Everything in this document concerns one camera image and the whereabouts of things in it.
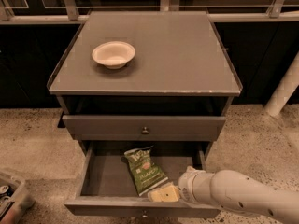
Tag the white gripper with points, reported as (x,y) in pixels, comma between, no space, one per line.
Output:
(186,184)

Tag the green jalapeno chip bag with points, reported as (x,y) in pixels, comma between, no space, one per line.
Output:
(146,174)

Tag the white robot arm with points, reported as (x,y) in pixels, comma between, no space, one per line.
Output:
(230,191)

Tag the grey open middle drawer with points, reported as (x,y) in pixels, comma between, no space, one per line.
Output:
(107,187)

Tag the grey top drawer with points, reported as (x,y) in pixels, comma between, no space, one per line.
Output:
(129,128)

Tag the grey wooden drawer cabinet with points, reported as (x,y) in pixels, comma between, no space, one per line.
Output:
(180,68)

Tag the round brass middle knob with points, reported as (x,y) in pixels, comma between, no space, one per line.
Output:
(145,214)

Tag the round brass knob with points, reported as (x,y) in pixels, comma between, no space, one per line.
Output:
(145,130)
(145,214)

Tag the round brass top knob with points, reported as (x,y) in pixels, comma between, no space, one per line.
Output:
(145,130)

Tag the white paper bowl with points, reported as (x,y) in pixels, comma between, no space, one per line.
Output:
(113,54)

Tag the clear plastic storage bin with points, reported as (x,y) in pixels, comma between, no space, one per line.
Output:
(17,201)

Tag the soda can in bin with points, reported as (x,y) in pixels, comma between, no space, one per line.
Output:
(4,190)

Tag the white cylindrical post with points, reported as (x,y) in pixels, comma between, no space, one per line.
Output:
(286,87)

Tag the metal railing frame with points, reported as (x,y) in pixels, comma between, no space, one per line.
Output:
(78,11)

